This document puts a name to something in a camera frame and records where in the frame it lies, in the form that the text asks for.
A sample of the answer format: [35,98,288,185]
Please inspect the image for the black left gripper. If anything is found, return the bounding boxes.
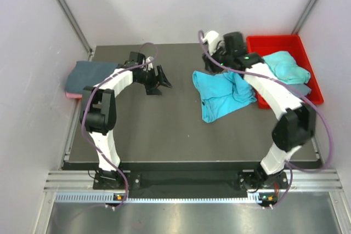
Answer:
[135,64,171,95]

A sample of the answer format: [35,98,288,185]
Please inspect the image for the grey-blue t shirt in bin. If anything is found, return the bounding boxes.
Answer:
[290,84,312,96]

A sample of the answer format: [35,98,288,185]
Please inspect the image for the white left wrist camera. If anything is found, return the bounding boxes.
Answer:
[143,56,154,71]

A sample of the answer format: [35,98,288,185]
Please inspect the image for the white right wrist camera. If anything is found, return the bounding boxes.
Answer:
[202,30,221,55]

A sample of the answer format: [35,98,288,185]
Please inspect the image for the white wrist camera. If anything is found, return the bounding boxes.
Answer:
[202,30,221,55]
[143,56,154,71]

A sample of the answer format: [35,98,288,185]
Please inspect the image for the red plastic bin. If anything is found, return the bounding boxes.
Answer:
[246,35,324,105]

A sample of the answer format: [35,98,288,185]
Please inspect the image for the aluminium frame rail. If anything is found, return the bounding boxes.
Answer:
[44,169,343,192]

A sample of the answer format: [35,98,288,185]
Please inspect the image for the bright blue t shirt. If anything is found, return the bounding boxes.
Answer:
[193,71,257,123]

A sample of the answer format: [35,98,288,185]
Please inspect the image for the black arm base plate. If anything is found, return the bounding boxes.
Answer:
[92,170,290,198]

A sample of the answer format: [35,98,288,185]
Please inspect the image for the grey slotted cable duct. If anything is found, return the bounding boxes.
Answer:
[55,192,275,204]

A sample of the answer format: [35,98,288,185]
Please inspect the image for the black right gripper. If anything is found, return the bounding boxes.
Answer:
[202,43,233,76]

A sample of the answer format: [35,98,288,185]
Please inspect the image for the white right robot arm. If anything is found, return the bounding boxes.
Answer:
[198,31,316,191]

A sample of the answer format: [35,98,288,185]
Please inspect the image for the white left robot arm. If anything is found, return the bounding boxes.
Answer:
[80,52,172,190]

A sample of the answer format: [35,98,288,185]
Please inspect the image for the turquoise t shirt in bin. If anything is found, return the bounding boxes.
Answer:
[263,51,311,84]

